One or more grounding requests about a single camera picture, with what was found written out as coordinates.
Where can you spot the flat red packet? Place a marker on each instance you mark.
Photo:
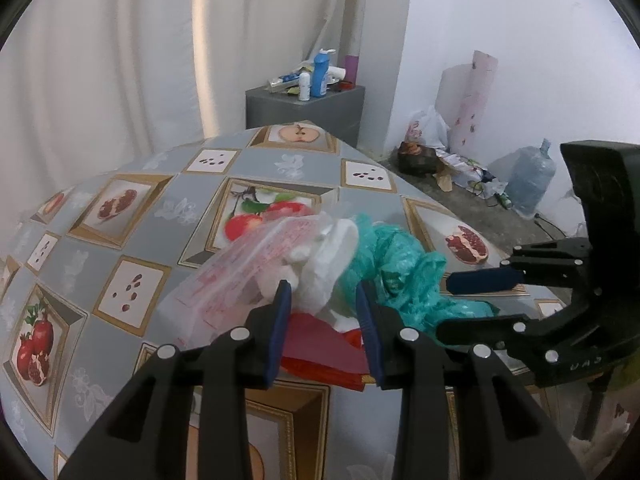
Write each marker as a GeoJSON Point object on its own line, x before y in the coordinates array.
{"type": "Point", "coordinates": [325, 345]}

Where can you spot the teal plastic bag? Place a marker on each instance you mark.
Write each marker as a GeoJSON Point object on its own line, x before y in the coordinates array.
{"type": "Point", "coordinates": [400, 260]}

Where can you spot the fruit printed grey tablecloth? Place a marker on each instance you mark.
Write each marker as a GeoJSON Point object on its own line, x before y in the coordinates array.
{"type": "Point", "coordinates": [150, 240]}

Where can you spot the grey cabinet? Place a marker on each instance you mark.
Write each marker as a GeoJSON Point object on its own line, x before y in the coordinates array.
{"type": "Point", "coordinates": [300, 110]}

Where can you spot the toothpaste tube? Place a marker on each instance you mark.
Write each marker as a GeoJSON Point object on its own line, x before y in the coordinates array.
{"type": "Point", "coordinates": [285, 81]}

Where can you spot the small white bottle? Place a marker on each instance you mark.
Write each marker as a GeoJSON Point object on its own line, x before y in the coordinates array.
{"type": "Point", "coordinates": [304, 89]}

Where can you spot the clutter pile by wall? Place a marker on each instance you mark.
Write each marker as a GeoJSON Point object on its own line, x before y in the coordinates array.
{"type": "Point", "coordinates": [470, 172]}

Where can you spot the white curtain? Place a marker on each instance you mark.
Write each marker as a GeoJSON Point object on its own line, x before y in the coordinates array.
{"type": "Point", "coordinates": [125, 60]}

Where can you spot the purple cup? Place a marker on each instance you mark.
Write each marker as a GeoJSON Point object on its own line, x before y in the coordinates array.
{"type": "Point", "coordinates": [351, 69]}

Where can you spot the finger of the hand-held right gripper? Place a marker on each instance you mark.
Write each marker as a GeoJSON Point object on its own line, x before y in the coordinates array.
{"type": "Point", "coordinates": [475, 330]}
{"type": "Point", "coordinates": [480, 280]}

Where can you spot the blue and white lotion bottle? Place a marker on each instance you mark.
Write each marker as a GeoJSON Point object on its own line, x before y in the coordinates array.
{"type": "Point", "coordinates": [320, 77]}

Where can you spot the pink printed paper roll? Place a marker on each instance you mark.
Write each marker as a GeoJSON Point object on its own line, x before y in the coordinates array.
{"type": "Point", "coordinates": [470, 105]}

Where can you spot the large clear water jug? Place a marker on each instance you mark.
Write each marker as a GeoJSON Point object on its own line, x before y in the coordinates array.
{"type": "Point", "coordinates": [532, 180]}

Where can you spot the dark bag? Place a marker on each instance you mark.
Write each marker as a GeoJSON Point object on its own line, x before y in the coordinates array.
{"type": "Point", "coordinates": [417, 160]}

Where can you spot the white tissue wad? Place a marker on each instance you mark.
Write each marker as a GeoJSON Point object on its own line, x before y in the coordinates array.
{"type": "Point", "coordinates": [330, 255]}

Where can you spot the white printed plastic bag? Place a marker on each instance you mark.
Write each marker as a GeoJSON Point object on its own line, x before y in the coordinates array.
{"type": "Point", "coordinates": [427, 127]}

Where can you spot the clear plastic bag red print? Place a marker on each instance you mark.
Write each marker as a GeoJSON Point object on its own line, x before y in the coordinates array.
{"type": "Point", "coordinates": [225, 280]}

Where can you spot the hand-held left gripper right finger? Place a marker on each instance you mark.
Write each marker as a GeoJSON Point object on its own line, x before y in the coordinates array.
{"type": "Point", "coordinates": [367, 330]}

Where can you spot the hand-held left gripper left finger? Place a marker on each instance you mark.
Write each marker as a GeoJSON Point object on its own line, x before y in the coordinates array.
{"type": "Point", "coordinates": [280, 330]}

